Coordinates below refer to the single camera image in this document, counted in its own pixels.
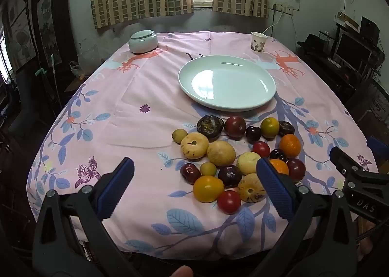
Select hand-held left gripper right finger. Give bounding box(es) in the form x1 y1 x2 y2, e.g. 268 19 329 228
252 157 357 277

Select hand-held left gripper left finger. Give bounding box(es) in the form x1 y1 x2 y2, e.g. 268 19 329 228
32 157 143 277

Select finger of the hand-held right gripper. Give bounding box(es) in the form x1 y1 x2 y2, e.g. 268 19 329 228
330 146 370 192
366 136 389 171

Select orange mandarin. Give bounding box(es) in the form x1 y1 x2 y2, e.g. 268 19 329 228
279 134 301 157
270 159 289 176

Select speckled yellow pepino melon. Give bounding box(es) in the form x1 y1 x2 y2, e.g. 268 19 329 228
237 173 268 203

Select dark purple plum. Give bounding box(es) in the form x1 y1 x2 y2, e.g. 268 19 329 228
270 148 287 163
218 165 243 188
278 121 295 137
246 126 262 144

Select red tomato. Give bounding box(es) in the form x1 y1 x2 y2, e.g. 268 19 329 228
217 190 241 215
252 141 271 158

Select green-yellow mandarin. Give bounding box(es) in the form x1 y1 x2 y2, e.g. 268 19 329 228
260 117 280 139

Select large yellow round fruit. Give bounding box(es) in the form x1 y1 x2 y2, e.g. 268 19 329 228
207 140 237 167

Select yellow-orange round fruit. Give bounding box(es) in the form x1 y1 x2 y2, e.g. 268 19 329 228
193 175 225 203

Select large dark red plum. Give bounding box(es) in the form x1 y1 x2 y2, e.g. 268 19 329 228
224 116 247 139

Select pale yellow pepino melon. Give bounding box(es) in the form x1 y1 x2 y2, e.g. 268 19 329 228
180 132 210 160

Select dark wrinkled passion fruit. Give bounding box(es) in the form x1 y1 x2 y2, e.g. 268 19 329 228
196 115 225 141

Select white oval plate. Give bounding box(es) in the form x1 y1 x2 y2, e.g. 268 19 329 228
178 55 276 112

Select person's left hand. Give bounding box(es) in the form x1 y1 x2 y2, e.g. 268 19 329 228
168 265 193 277

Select computer monitor and desk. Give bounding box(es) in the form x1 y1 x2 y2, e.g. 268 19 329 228
298 40 383 104

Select computer monitor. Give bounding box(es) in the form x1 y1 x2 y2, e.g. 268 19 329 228
334 32 373 68

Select black speaker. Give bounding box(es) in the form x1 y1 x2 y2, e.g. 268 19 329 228
360 17 380 45

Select black hat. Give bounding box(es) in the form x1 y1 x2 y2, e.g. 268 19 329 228
297 33 327 50

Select clear plastic bag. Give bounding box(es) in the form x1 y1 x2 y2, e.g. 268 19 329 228
69 61 82 78

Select pale green ceramic jar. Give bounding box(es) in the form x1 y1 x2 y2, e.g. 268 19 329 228
128 34 159 54

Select floral paper cup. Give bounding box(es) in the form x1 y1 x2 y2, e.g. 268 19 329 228
251 32 268 53

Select pale green jar lid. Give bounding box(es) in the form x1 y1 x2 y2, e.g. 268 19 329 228
131 30 154 41

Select wooden wall board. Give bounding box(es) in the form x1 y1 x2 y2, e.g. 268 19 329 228
336 13 359 30

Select white power cable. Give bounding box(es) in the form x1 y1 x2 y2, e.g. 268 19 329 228
261 10 284 36

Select white wall power strip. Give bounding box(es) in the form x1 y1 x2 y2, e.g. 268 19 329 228
270 4 294 15

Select framed wall picture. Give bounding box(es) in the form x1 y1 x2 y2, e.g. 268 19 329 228
36 0 61 68

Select wall poster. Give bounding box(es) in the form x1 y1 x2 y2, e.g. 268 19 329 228
8 0 37 68

